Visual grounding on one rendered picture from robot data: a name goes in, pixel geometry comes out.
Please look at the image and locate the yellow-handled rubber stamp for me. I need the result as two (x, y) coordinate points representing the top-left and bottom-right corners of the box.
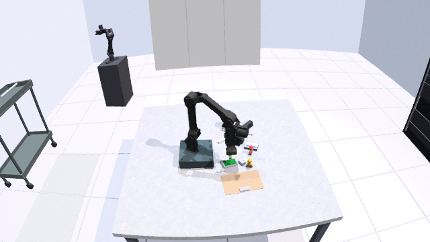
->
(246, 158), (253, 168)

